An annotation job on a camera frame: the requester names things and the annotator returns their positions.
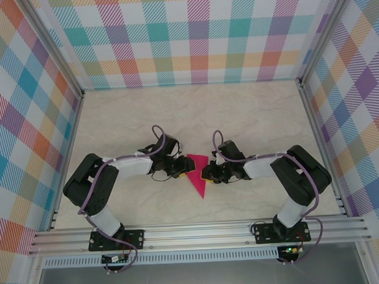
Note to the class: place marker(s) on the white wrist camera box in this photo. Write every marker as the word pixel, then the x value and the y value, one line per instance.
pixel 219 159
pixel 179 148

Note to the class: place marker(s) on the aluminium frame post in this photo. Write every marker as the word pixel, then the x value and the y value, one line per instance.
pixel 324 34
pixel 55 48

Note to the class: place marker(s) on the small circuit board with LED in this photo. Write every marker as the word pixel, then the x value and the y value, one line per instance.
pixel 289 249

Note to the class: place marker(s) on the aluminium table side rail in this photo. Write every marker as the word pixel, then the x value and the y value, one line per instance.
pixel 319 128
pixel 68 152

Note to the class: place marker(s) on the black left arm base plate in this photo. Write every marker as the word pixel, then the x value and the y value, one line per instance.
pixel 135 239

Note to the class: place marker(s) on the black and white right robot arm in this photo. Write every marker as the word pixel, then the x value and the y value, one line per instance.
pixel 303 178

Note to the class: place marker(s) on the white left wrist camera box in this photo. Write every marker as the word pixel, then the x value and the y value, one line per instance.
pixel 179 148

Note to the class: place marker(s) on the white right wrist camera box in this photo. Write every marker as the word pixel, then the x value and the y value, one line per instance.
pixel 219 159

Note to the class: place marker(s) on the pink square paper sheet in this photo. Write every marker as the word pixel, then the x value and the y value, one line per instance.
pixel 199 185

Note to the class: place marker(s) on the grey metal panel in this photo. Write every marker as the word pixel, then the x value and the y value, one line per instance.
pixel 197 279

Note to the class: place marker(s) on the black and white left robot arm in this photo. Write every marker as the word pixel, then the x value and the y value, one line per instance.
pixel 88 189

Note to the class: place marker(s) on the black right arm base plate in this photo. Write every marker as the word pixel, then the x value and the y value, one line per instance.
pixel 264 234

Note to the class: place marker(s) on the long aluminium mounting rail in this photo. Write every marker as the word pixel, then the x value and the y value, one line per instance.
pixel 196 235

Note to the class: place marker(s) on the small dark circuit board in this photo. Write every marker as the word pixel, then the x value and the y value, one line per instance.
pixel 111 259

